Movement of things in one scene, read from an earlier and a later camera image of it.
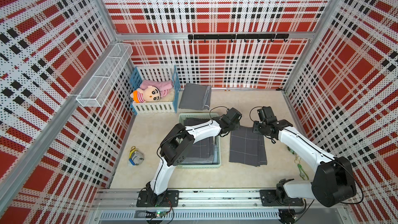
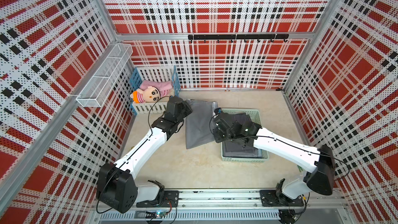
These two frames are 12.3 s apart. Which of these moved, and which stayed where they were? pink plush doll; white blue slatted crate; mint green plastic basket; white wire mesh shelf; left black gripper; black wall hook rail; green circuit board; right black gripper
Moved: left black gripper; mint green plastic basket; right black gripper
Stayed: black wall hook rail; pink plush doll; green circuit board; white wire mesh shelf; white blue slatted crate
